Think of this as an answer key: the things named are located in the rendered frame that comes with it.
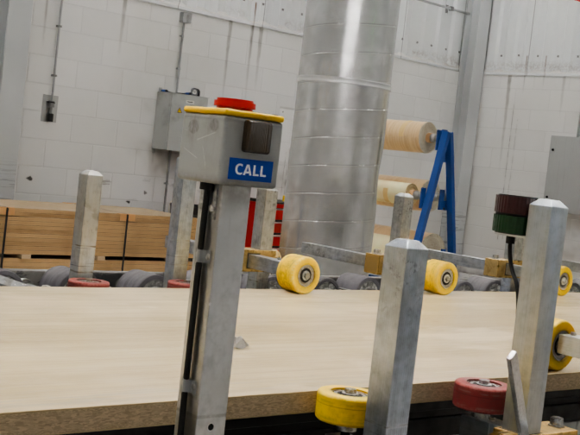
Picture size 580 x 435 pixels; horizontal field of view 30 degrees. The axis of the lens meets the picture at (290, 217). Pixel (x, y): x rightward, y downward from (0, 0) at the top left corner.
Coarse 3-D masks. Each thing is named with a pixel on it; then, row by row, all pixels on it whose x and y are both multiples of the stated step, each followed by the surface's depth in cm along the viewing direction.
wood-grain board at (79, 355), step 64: (0, 320) 158; (64, 320) 164; (128, 320) 171; (256, 320) 186; (320, 320) 194; (448, 320) 214; (512, 320) 225; (576, 320) 238; (0, 384) 119; (64, 384) 122; (128, 384) 126; (256, 384) 134; (320, 384) 138; (448, 384) 150; (576, 384) 170
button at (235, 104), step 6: (216, 102) 102; (222, 102) 102; (228, 102) 101; (234, 102) 101; (240, 102) 101; (246, 102) 102; (252, 102) 103; (234, 108) 102; (240, 108) 102; (246, 108) 102; (252, 108) 102
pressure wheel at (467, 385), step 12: (456, 384) 147; (468, 384) 146; (480, 384) 147; (492, 384) 149; (504, 384) 149; (456, 396) 147; (468, 396) 145; (480, 396) 144; (492, 396) 144; (504, 396) 145; (468, 408) 145; (480, 408) 144; (492, 408) 144
